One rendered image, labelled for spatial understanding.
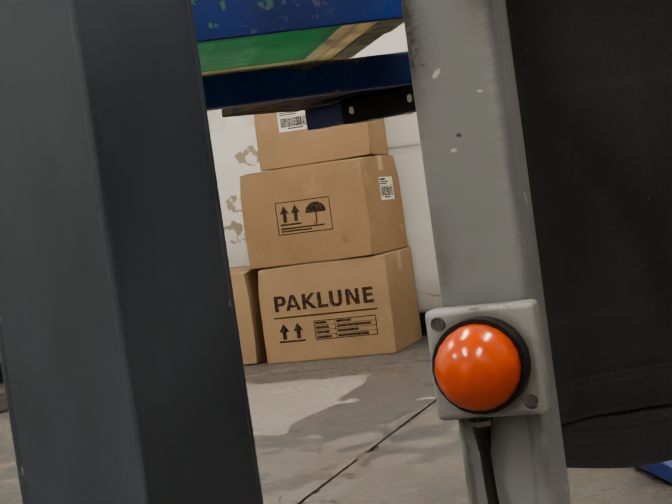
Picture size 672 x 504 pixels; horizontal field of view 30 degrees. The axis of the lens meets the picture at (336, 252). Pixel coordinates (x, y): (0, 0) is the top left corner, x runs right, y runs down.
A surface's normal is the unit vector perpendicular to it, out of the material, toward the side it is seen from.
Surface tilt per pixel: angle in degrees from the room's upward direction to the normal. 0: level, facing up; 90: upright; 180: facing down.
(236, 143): 90
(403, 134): 90
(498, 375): 99
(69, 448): 90
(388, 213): 90
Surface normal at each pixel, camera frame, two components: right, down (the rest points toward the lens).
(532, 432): -0.35, 0.10
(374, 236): 0.89, -0.07
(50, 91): -0.55, 0.12
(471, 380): -0.16, 0.25
